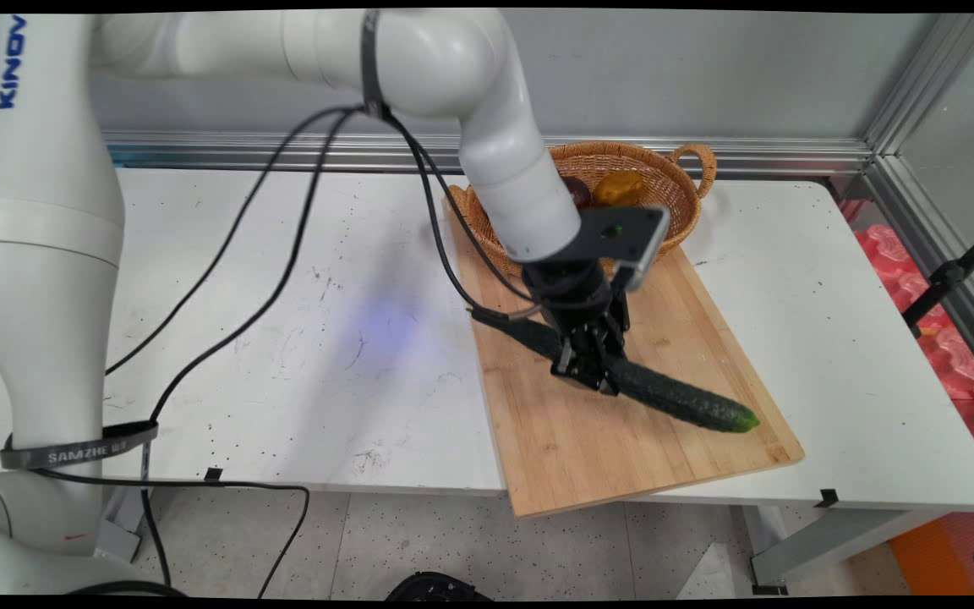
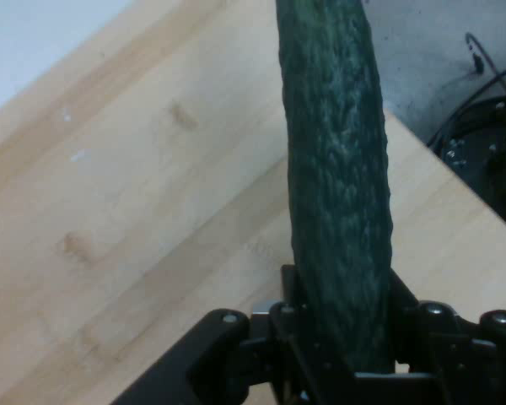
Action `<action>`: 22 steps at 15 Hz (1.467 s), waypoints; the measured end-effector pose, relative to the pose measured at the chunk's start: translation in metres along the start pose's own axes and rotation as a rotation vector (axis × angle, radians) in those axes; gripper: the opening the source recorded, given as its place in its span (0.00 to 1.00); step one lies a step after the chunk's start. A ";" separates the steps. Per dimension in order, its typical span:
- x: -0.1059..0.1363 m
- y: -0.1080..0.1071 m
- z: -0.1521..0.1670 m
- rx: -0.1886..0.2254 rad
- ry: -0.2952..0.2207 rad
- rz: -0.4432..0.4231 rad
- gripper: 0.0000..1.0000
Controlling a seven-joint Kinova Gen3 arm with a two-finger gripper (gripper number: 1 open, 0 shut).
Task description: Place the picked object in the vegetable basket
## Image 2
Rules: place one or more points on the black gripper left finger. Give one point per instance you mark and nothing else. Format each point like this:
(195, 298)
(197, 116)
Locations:
(219, 358)

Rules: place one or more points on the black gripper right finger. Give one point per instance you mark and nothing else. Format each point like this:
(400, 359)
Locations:
(468, 363)

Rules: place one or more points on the long dark green cucumber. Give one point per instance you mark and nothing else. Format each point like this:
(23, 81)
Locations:
(337, 169)

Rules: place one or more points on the bamboo cutting board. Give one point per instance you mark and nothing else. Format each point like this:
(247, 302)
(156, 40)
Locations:
(152, 211)

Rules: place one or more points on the black round base device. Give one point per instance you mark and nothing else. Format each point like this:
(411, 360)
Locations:
(480, 169)

